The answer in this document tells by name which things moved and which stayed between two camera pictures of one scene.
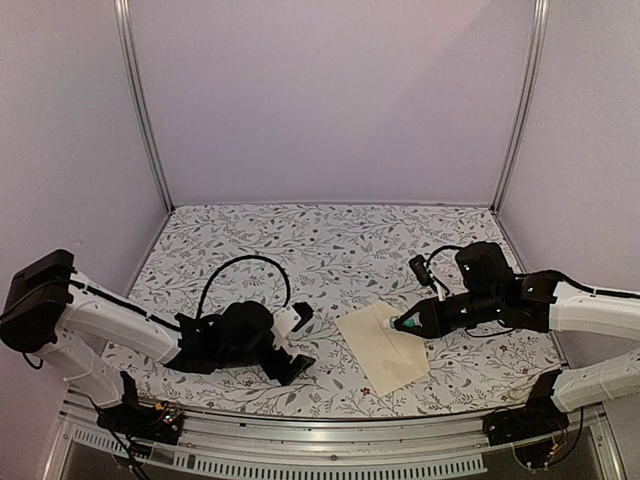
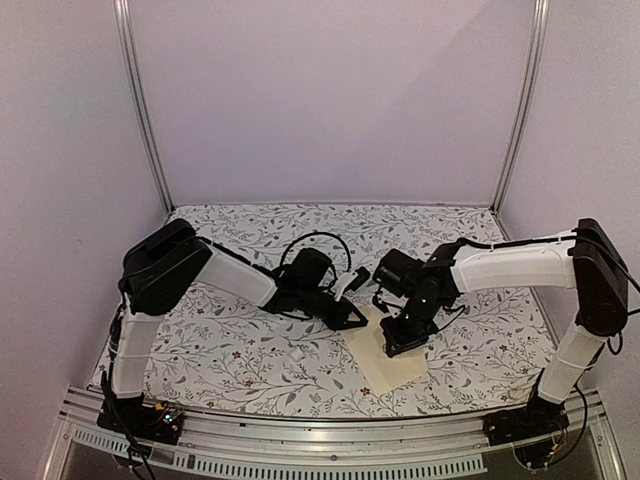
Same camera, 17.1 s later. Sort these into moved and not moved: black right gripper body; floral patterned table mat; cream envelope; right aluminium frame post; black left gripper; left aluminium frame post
Moved: black left gripper; black right gripper body
Not moved: floral patterned table mat; cream envelope; right aluminium frame post; left aluminium frame post
